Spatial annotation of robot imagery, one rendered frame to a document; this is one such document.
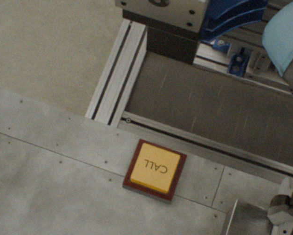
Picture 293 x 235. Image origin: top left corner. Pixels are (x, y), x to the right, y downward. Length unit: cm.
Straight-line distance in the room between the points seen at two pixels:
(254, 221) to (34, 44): 124
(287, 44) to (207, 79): 111
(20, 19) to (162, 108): 61
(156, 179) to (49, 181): 17
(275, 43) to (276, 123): 109
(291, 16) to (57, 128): 52
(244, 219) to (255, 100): 84
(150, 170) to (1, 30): 116
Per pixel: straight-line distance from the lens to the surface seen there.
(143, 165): 94
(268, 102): 169
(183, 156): 96
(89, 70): 192
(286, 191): 82
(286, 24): 59
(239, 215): 88
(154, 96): 166
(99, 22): 199
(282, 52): 59
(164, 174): 94
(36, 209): 97
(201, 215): 96
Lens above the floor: 174
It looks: 70 degrees down
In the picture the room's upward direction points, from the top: 5 degrees clockwise
